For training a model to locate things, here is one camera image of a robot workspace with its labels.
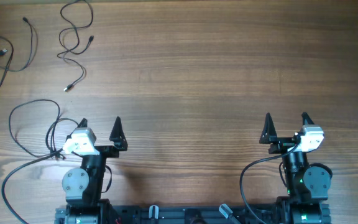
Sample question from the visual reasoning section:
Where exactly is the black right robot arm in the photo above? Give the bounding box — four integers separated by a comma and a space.
259, 113, 333, 224

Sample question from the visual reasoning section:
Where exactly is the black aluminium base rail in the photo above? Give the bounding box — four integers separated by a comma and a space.
54, 204, 332, 224

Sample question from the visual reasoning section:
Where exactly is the black camera cable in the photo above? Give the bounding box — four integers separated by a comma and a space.
239, 141, 303, 224
1, 148, 67, 224

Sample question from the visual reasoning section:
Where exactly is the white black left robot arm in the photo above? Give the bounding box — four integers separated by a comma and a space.
54, 117, 128, 224

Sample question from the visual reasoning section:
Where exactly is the black USB cable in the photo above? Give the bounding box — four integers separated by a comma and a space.
8, 99, 80, 160
57, 0, 94, 93
0, 16, 39, 107

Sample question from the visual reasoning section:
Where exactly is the black left camera cable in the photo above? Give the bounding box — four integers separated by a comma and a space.
1, 148, 67, 224

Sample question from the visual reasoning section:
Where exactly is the black right camera cable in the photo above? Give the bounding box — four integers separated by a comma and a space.
239, 141, 303, 224

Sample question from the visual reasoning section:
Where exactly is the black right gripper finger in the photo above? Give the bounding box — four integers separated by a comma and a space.
259, 113, 278, 144
301, 112, 314, 125

